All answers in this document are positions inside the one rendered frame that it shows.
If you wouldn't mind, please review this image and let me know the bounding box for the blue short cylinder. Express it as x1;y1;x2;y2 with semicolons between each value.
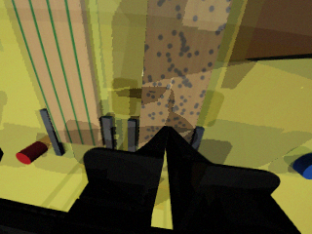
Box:
292;153;312;179

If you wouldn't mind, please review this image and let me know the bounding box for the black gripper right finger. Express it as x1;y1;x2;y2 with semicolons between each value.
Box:
166;127;281;231

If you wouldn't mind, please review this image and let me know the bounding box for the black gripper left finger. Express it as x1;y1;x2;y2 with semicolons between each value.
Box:
83;126;169;212

